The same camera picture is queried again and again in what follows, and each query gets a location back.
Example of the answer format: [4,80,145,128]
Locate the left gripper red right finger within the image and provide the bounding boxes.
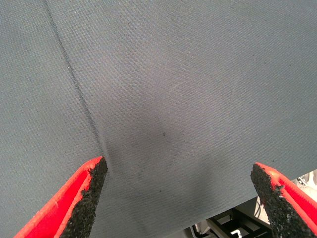
[250,162,317,238]

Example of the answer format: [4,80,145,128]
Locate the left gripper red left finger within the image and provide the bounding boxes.
[13,155,109,238]

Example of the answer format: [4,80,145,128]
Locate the dark grey table cloth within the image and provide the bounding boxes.
[0,0,317,238]

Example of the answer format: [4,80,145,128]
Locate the tangled floor cables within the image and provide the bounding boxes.
[292,170,317,196]

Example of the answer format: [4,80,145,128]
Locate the black metal frame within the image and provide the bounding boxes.
[189,207,274,238]

